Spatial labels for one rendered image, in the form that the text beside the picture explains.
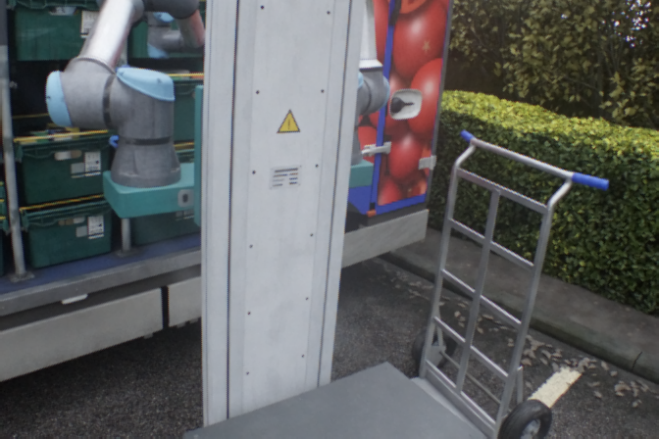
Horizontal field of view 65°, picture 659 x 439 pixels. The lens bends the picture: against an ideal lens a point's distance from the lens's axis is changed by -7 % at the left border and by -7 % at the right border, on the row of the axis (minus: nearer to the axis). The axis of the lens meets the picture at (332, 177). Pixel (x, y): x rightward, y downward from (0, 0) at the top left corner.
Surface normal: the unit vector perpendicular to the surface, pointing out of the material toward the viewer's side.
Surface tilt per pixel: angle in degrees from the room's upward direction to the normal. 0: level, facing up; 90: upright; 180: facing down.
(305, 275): 90
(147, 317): 90
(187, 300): 90
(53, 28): 96
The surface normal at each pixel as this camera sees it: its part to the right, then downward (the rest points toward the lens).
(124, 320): 0.69, 0.25
